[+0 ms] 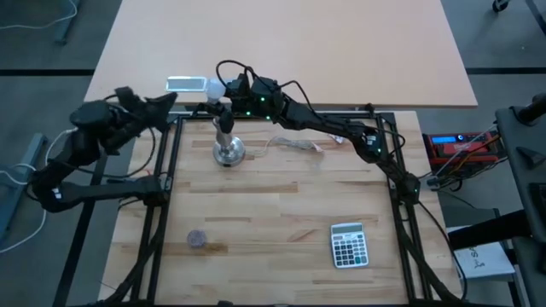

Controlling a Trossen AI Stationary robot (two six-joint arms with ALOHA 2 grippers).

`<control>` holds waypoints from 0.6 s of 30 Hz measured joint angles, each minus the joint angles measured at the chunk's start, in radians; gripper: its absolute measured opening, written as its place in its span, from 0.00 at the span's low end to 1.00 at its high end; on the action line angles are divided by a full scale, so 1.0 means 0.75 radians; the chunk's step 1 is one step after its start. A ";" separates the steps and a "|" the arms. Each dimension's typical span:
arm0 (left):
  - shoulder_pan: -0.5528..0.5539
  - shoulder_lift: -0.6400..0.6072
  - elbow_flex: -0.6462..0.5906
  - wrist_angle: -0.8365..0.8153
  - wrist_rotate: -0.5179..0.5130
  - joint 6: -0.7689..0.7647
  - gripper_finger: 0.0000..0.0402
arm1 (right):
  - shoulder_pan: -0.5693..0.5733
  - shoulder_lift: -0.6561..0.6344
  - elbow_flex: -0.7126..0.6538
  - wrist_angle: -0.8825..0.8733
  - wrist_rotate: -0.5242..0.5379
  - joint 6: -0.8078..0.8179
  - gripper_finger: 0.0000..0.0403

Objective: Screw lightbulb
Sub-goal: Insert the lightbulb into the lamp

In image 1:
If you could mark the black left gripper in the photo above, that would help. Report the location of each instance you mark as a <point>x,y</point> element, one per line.
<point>138,114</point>

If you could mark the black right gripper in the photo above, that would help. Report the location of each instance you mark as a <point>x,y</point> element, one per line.
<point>241,102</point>

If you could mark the white light bulb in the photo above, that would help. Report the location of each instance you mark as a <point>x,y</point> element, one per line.
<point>214,90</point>

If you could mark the silver lamp stand black socket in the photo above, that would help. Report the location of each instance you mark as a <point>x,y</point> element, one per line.
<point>229,153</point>

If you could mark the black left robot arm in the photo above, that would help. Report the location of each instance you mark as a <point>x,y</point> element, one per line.
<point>79,149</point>

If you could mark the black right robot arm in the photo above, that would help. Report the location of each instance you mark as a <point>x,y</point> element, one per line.
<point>324,121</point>

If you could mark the tan desk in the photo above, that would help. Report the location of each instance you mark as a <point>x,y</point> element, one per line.
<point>320,42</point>

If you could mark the grey desk leg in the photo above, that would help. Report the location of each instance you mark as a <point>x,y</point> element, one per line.
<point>32,149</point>
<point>64,30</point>

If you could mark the grey round pad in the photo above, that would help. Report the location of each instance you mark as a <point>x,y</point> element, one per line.
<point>196,239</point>

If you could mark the white desk calculator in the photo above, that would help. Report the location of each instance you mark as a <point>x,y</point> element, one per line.
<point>350,249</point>

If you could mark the red power supply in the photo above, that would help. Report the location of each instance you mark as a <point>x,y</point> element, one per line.
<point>443,151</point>

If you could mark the black padded tube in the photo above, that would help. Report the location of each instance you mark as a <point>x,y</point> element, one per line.
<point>486,230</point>

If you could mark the black caster wheel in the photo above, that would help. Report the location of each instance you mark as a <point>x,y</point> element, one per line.
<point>500,5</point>

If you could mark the white printed box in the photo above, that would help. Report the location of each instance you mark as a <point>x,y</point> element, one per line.
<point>486,260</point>

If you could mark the dark grey equipment stand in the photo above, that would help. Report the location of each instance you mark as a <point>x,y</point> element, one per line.
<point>524,170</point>

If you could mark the silver frame bracket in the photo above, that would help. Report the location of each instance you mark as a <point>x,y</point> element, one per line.
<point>167,183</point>

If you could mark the black aluminium table frame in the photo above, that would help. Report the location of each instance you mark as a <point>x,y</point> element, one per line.
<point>155,264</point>

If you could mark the black camera block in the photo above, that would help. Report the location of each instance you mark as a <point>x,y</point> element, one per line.
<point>224,304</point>

